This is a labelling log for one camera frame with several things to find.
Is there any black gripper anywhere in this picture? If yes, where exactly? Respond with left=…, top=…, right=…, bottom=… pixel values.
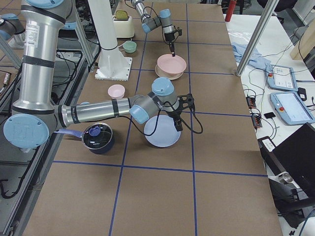
left=164, top=32, right=175, bottom=57
left=167, top=105, right=183, bottom=131

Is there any blue plate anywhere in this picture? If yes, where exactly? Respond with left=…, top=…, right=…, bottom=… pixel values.
left=145, top=115, right=181, bottom=148

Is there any pink plate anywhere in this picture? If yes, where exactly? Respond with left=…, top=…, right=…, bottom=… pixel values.
left=157, top=54, right=187, bottom=74

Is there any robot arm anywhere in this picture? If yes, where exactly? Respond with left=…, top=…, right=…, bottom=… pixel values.
left=3, top=0, right=182, bottom=149
left=130, top=0, right=181, bottom=57

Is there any cream plate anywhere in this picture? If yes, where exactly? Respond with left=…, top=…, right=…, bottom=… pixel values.
left=155, top=64, right=183, bottom=80

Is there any green bowl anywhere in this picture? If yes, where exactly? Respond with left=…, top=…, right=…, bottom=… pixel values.
left=123, top=41, right=137, bottom=54

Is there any cream toaster with bread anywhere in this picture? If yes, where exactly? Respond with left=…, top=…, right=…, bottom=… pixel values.
left=113, top=10, right=135, bottom=38

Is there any light blue cloth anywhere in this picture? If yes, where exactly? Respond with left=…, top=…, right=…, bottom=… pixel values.
left=231, top=41, right=271, bottom=71

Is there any pink bowl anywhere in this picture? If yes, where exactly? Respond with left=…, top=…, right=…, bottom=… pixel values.
left=107, top=84, right=126, bottom=99

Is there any clear plastic bag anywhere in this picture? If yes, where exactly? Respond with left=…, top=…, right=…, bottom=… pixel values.
left=227, top=29, right=252, bottom=45

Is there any red bottle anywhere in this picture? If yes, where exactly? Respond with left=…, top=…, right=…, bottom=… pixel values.
left=225, top=0, right=237, bottom=22

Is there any dark blue pot with lid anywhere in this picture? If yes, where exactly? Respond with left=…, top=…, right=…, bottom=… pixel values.
left=55, top=122, right=115, bottom=154

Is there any upper teach pendant tablet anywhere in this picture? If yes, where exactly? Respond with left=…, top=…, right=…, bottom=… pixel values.
left=265, top=64, right=298, bottom=92

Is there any teach pendant tablet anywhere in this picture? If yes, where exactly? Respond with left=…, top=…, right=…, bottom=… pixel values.
left=269, top=91, right=315, bottom=125
left=265, top=64, right=298, bottom=92

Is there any lower teach pendant tablet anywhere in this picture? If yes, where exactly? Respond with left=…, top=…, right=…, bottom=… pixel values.
left=269, top=91, right=315, bottom=125

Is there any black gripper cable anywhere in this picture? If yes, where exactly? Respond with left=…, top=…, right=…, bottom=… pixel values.
left=125, top=0, right=183, bottom=45
left=127, top=102, right=204, bottom=137

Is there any white camera stand pillar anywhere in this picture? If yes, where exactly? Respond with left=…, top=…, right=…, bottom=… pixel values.
left=88, top=0, right=132, bottom=81

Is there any aluminium frame post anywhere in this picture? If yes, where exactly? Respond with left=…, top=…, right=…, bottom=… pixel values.
left=235, top=0, right=279, bottom=77

